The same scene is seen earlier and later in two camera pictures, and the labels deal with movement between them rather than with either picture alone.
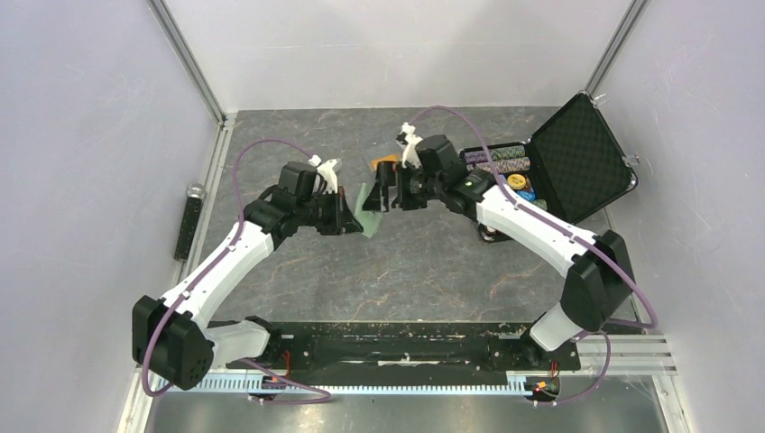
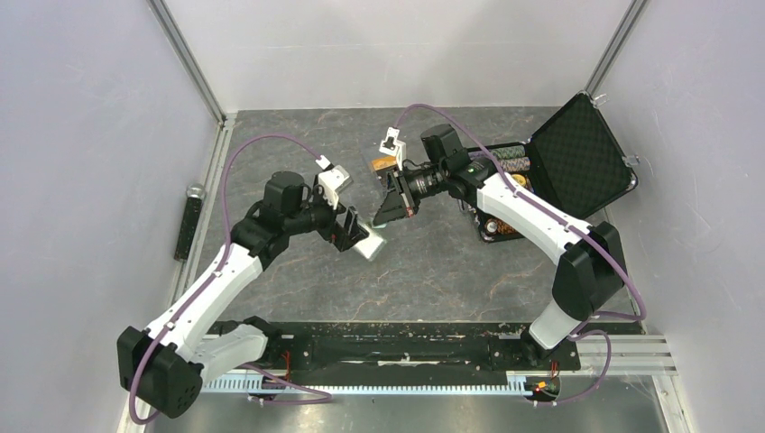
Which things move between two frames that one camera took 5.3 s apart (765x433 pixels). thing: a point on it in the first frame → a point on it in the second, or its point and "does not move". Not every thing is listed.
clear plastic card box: x=388 y=172 does not move
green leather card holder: x=367 y=220 → x=371 y=245
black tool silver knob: x=195 y=193 does not move
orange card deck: x=390 y=159 does not move
